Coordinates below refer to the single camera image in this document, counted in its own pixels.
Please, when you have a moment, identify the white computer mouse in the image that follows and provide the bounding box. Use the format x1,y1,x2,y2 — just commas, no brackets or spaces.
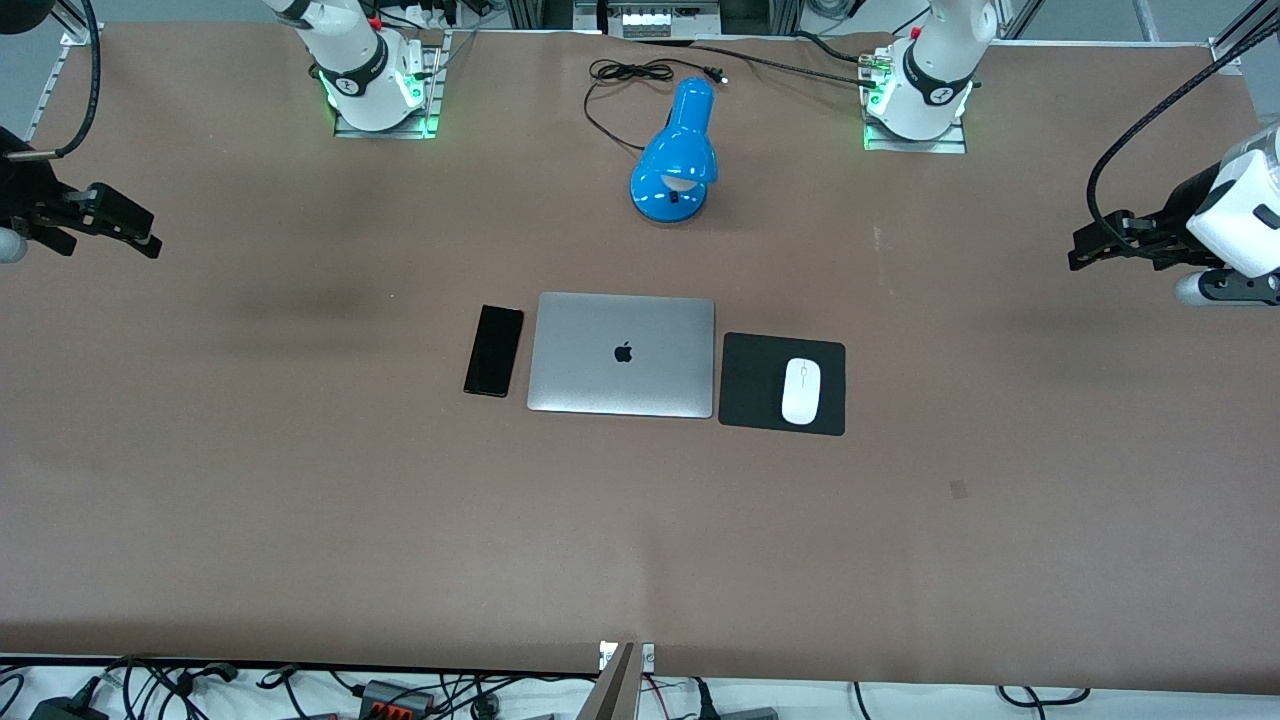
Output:
781,358,822,426

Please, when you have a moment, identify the black smartphone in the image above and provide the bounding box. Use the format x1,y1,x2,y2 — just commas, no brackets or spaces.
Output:
463,305,525,398

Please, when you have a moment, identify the black mouse pad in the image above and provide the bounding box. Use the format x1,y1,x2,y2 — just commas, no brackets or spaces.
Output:
718,332,847,437

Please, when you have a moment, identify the blue desk lamp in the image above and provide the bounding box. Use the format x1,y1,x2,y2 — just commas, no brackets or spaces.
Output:
630,78,719,226

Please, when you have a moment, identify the silver closed laptop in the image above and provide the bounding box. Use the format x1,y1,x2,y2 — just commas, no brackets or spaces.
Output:
527,292,716,419

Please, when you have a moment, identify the black power adapter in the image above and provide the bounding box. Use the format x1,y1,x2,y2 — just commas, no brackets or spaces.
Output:
28,695,109,720

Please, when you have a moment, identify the metal rack with sockets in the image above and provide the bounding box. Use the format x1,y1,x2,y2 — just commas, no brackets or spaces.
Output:
575,0,723,39

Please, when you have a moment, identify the black red connector block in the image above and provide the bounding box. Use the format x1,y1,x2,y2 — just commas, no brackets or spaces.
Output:
358,679,438,720

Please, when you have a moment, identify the aluminium frame profile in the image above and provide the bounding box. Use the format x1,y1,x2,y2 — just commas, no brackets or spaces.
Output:
38,0,103,47
1208,0,1280,73

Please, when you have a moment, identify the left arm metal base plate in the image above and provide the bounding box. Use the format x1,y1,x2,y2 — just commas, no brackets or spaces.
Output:
862,45,969,154

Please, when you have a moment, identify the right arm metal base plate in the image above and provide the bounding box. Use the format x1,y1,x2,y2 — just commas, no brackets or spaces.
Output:
333,30,447,139

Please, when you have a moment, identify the thick black braided cable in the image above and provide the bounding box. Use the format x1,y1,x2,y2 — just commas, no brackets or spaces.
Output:
640,38,883,93

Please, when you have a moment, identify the black tangled cable bundle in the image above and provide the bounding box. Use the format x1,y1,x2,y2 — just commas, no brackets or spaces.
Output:
100,655,241,720

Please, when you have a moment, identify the thin black looped cable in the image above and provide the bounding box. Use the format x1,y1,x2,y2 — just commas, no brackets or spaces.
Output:
995,684,1093,707

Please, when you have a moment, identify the black lamp power cord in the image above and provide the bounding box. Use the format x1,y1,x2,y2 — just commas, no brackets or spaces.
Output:
583,58,727,153

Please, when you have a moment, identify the small metal bracket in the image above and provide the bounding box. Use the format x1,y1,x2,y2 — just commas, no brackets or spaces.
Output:
598,641,656,673

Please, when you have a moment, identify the brown angled post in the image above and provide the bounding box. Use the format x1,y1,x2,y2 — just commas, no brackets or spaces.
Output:
578,642,641,720

